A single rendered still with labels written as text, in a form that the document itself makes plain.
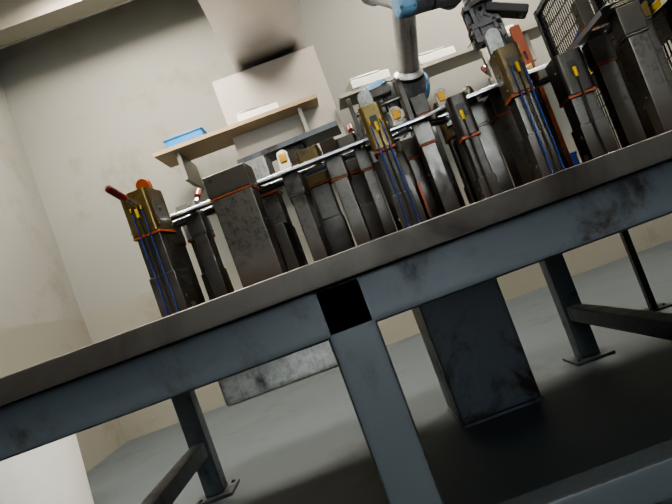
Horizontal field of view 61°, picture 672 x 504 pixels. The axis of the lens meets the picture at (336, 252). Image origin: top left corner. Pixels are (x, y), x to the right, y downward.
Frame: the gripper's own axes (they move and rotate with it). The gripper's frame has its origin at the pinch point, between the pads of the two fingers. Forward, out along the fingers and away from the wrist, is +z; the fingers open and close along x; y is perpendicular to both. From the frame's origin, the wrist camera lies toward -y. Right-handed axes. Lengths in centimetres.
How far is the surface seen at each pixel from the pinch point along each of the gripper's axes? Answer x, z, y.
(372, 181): -3.5, 14.3, 46.7
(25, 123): -287, -181, 303
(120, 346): 79, 34, 89
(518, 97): 18.9, 11.9, 7.0
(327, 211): -18, 16, 63
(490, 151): -2.9, 19.0, 13.4
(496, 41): 12.8, -4.3, 5.2
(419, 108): -23.1, -4.3, 24.7
